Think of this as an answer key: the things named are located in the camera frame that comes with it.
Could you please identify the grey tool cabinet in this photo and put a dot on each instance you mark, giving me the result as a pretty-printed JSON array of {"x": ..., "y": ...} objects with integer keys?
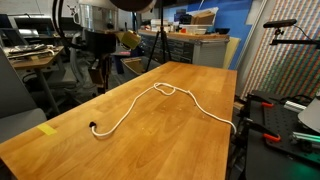
[{"x": 206, "y": 51}]

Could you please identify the wooden office desk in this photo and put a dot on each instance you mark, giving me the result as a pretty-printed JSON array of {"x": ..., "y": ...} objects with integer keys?
[{"x": 33, "y": 61}]

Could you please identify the black tripod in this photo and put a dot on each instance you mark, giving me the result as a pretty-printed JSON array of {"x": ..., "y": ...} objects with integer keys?
[{"x": 162, "y": 33}]

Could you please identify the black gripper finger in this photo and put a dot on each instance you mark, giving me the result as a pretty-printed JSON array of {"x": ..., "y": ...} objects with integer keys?
[
  {"x": 106, "y": 71},
  {"x": 95, "y": 71}
]

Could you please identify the grey armrest office chair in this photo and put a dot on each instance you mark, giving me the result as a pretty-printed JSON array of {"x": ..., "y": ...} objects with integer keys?
[{"x": 75, "y": 71}]

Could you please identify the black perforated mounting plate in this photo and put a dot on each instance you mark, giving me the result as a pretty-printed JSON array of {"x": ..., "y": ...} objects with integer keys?
[{"x": 263, "y": 166}]

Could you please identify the black bar-shaped camera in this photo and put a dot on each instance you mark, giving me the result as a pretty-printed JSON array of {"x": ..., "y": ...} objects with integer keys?
[{"x": 279, "y": 23}]

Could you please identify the yellow tape piece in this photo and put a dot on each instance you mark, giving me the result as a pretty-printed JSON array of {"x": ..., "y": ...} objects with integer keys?
[{"x": 47, "y": 129}]

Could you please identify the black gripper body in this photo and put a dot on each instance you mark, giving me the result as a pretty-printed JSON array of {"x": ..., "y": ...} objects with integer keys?
[{"x": 100, "y": 41}]

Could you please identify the aluminium extrusion bar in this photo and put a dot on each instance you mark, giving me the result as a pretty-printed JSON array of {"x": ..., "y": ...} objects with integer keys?
[
  {"x": 306, "y": 137},
  {"x": 295, "y": 106}
]

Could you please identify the black bowl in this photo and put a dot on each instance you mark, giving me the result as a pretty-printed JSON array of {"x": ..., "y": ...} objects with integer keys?
[{"x": 222, "y": 30}]

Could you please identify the grey bin with cardboard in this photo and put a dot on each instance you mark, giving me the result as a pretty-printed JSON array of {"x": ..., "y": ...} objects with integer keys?
[{"x": 133, "y": 66}]

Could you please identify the white plastic tray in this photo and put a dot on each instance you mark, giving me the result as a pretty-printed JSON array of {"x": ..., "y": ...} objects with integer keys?
[{"x": 200, "y": 30}]

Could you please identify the open cardboard box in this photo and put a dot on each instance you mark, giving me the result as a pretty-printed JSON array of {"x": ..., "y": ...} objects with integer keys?
[{"x": 203, "y": 18}]

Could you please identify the black computer monitor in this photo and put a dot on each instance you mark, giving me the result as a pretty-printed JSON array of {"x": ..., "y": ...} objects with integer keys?
[
  {"x": 68, "y": 24},
  {"x": 33, "y": 25}
]

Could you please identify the tan leaning board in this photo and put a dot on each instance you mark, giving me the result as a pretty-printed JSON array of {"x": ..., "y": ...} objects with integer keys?
[{"x": 231, "y": 51}]

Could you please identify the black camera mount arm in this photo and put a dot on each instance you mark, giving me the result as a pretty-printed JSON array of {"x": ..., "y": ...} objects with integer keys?
[{"x": 293, "y": 42}]

